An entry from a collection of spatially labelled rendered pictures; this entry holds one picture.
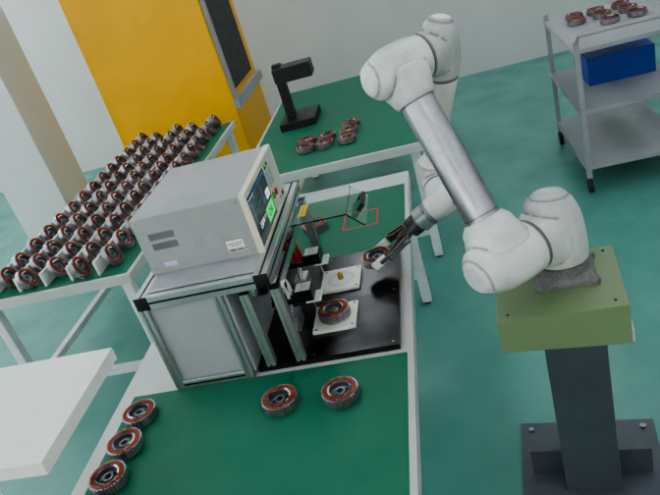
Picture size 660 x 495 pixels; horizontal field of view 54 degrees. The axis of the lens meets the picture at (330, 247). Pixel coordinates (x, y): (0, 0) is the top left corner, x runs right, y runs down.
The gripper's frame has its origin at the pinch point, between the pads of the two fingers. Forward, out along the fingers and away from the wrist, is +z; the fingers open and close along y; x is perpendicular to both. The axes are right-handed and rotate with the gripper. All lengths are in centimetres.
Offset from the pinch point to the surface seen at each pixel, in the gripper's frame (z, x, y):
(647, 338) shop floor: -42, -123, 32
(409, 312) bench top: -2.6, -12.9, -25.2
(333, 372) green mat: 18, 0, -50
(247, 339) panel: 34, 24, -42
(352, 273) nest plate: 12.9, 0.6, 2.4
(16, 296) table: 167, 89, 53
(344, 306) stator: 11.5, 3.8, -25.0
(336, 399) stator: 14, 1, -67
